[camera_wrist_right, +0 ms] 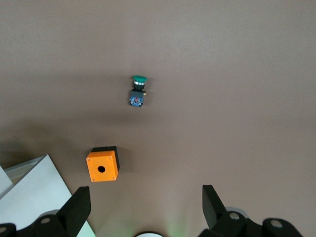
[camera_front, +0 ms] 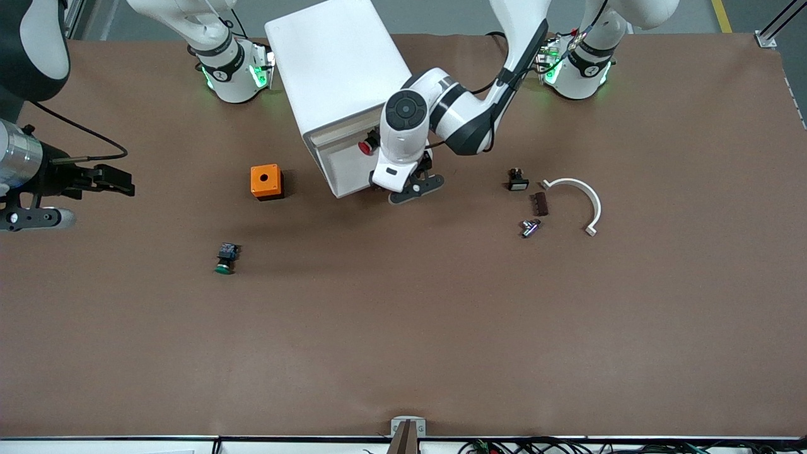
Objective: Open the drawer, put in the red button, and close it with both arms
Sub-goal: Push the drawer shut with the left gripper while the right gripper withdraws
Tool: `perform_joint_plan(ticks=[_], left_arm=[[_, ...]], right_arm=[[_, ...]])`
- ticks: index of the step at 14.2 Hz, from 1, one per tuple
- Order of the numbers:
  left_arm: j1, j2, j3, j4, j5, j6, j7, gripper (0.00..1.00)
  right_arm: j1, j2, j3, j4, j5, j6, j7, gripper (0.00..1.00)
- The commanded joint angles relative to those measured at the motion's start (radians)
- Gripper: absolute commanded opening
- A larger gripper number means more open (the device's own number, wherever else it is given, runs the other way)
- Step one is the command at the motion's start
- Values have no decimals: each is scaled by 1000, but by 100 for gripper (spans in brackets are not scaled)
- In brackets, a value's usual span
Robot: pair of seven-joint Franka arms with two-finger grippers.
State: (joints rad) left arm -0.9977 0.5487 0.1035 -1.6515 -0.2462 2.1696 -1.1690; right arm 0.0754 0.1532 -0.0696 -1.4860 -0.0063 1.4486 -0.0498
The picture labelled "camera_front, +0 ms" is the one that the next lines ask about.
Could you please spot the aluminium frame post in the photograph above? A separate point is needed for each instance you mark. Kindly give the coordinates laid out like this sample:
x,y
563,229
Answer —
x,y
74,19
766,39

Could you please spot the chrome metal fitting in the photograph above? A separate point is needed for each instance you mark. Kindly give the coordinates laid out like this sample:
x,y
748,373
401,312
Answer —
x,y
531,228

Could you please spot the green push button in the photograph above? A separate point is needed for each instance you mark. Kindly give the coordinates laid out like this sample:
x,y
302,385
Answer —
x,y
226,257

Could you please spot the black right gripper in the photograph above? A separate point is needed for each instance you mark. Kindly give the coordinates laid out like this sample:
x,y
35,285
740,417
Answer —
x,y
55,177

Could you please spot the black white rectangular switch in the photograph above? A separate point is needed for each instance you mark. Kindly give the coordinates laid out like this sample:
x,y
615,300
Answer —
x,y
519,184

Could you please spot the white table edge rail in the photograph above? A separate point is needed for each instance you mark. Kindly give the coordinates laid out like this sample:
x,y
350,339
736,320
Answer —
x,y
284,446

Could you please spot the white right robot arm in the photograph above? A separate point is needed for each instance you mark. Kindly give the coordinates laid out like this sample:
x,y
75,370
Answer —
x,y
230,69

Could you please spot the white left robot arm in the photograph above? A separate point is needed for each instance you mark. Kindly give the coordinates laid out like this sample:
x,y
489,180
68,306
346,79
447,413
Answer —
x,y
410,113

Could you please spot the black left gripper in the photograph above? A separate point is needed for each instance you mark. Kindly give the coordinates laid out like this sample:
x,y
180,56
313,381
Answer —
x,y
425,165

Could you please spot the red push button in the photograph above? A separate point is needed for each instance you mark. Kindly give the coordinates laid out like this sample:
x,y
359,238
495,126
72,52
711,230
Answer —
x,y
365,147

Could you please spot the small dark brown block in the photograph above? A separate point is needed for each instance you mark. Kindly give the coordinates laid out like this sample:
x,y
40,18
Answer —
x,y
540,205

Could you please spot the orange box with hole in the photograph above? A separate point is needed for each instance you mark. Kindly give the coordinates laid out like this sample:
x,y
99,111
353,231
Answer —
x,y
265,180

